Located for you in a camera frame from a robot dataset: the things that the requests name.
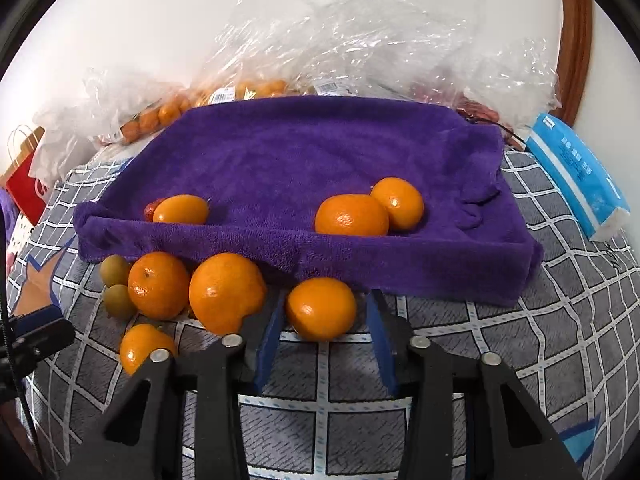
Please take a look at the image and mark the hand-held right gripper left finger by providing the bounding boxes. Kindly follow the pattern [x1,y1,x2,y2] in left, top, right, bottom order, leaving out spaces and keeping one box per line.
[65,290,288,480]

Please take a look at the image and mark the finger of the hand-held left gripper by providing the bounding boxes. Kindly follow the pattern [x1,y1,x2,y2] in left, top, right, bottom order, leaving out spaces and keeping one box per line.
[10,318,76,361]
[12,304,64,328]

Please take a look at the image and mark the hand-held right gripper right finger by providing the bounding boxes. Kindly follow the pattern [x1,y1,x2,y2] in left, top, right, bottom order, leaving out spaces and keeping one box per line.
[365,287,583,480]

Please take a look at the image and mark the small green fruit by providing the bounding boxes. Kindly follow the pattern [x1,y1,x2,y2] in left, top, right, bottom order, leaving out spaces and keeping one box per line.
[100,255,133,288]
[102,285,137,320]

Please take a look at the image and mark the oval orange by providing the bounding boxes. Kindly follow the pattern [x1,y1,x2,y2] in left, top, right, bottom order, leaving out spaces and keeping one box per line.
[370,176,425,232]
[152,195,211,226]

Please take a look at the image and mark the purple towel covered tray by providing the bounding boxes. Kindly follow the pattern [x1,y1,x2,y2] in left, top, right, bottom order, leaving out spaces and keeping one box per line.
[72,94,545,307]

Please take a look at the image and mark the red paper bag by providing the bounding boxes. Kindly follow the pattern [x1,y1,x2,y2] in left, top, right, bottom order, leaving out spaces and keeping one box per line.
[0,125,51,226]

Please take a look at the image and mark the grey checked blanket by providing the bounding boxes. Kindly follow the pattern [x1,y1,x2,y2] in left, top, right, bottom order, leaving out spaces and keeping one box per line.
[7,145,640,480]

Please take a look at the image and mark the pale grey plastic bag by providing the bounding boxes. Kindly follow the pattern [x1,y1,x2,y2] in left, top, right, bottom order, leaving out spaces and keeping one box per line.
[35,107,98,183]

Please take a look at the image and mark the clear bag of small oranges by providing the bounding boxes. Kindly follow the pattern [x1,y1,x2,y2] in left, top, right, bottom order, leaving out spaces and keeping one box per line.
[82,67,201,146]

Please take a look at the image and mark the labelled clear bag of oranges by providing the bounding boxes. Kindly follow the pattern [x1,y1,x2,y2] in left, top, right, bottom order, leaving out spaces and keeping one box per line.
[190,75,301,107]

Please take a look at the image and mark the blue tissue pack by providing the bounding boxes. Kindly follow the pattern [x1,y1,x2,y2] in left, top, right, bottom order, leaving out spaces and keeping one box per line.
[525,112,632,241]

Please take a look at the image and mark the clear bag of red tomatoes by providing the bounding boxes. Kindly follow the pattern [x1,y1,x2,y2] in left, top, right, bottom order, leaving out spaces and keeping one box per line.
[410,80,526,146]

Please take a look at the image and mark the crumpled clear plastic bag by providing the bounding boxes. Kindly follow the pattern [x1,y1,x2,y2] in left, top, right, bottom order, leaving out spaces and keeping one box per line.
[215,0,561,111]

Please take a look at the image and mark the brown wooden door frame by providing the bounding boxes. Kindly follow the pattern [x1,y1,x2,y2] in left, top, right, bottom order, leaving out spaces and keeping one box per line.
[557,0,596,126]

